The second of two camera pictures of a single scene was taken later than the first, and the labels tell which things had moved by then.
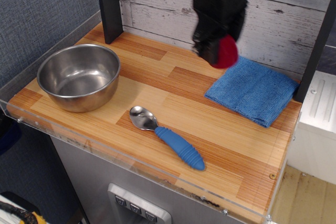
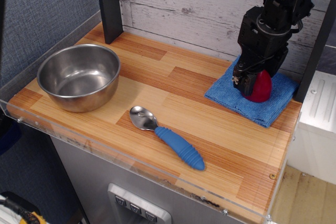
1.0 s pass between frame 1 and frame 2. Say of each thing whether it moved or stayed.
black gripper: moved
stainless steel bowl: stayed
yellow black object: stayed
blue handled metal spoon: stayed
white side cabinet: stayed
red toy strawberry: moved
